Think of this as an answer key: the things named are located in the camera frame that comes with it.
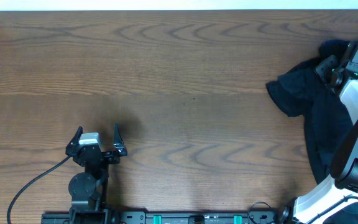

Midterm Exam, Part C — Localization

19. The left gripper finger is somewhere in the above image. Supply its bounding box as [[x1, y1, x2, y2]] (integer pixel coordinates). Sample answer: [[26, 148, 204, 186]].
[[113, 123, 124, 152], [67, 126, 83, 149]]

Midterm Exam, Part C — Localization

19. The dark teal t-shirt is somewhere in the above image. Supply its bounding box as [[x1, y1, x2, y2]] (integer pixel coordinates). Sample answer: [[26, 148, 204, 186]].
[[265, 58, 352, 127]]

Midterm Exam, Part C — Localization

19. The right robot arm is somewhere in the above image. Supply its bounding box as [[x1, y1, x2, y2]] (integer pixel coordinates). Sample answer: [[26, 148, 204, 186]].
[[278, 55, 358, 223]]

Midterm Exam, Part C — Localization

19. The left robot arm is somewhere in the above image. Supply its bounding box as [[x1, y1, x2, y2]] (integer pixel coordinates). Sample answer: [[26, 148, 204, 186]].
[[65, 124, 127, 223]]

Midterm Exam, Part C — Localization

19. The dark clothes pile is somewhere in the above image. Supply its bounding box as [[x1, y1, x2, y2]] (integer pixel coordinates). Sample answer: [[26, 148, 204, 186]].
[[304, 40, 353, 184]]

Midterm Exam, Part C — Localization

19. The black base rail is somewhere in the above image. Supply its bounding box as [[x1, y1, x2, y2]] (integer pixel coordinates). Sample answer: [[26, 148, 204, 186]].
[[40, 210, 280, 224]]

